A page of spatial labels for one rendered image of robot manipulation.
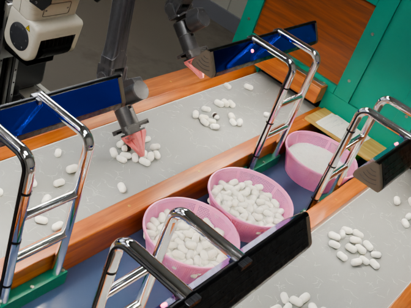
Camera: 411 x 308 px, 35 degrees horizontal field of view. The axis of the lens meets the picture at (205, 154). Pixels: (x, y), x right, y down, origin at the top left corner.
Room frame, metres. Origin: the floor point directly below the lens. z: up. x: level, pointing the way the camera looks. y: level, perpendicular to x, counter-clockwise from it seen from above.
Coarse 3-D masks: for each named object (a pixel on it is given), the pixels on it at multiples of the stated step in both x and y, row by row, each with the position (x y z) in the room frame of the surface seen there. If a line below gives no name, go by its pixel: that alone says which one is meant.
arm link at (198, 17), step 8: (168, 8) 2.09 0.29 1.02; (200, 8) 2.08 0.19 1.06; (168, 16) 2.08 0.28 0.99; (176, 16) 2.07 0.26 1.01; (184, 16) 2.11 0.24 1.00; (192, 16) 2.06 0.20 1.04; (200, 16) 2.05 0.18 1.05; (208, 16) 2.09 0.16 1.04; (192, 24) 2.05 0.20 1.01; (200, 24) 2.04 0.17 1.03; (208, 24) 2.06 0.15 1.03
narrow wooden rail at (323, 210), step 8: (344, 184) 1.86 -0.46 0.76; (352, 184) 1.88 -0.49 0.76; (360, 184) 1.90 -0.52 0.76; (336, 192) 1.79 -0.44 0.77; (344, 192) 1.81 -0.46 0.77; (352, 192) 1.83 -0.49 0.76; (360, 192) 1.86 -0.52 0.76; (328, 200) 1.73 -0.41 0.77; (336, 200) 1.75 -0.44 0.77; (344, 200) 1.76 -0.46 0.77; (352, 200) 1.82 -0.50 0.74; (312, 208) 1.66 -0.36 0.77; (320, 208) 1.67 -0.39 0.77; (328, 208) 1.69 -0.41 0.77; (336, 208) 1.71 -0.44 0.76; (312, 216) 1.62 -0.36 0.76; (320, 216) 1.63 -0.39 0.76; (328, 216) 1.66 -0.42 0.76; (312, 224) 1.58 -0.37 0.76; (320, 224) 1.62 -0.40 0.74
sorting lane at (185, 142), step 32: (192, 96) 2.09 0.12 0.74; (224, 96) 2.18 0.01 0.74; (256, 96) 2.27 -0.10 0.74; (288, 96) 2.38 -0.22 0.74; (96, 128) 1.67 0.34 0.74; (160, 128) 1.81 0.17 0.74; (192, 128) 1.88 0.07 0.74; (224, 128) 1.96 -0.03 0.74; (256, 128) 2.04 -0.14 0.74; (64, 160) 1.47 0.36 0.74; (96, 160) 1.52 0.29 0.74; (128, 160) 1.58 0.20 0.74; (160, 160) 1.64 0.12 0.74; (192, 160) 1.70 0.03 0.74; (32, 192) 1.29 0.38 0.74; (64, 192) 1.34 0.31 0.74; (96, 192) 1.39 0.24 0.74; (128, 192) 1.44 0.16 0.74; (0, 224) 1.15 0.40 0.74; (32, 224) 1.19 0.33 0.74; (0, 256) 1.05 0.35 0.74
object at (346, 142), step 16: (384, 96) 1.84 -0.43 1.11; (368, 112) 1.69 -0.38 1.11; (352, 128) 1.70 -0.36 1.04; (368, 128) 1.83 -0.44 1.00; (400, 128) 1.65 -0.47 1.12; (352, 144) 1.76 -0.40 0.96; (336, 160) 1.70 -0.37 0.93; (352, 160) 1.83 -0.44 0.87; (336, 176) 1.77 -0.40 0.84; (320, 192) 1.70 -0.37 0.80; (304, 208) 1.72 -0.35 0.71
